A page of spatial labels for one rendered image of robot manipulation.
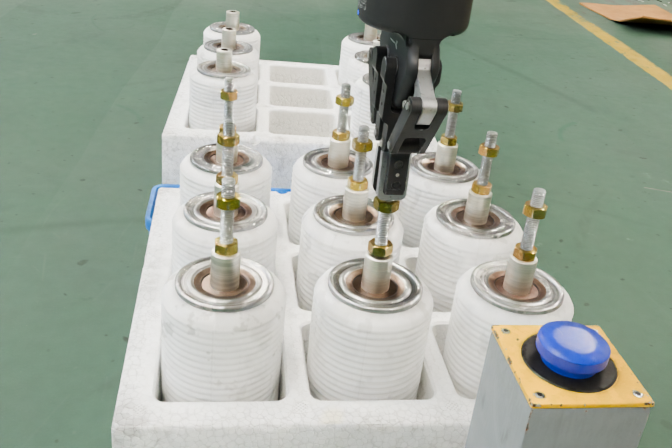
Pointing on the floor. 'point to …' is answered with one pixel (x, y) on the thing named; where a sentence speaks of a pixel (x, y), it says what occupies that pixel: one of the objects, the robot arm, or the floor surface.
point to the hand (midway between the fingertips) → (391, 170)
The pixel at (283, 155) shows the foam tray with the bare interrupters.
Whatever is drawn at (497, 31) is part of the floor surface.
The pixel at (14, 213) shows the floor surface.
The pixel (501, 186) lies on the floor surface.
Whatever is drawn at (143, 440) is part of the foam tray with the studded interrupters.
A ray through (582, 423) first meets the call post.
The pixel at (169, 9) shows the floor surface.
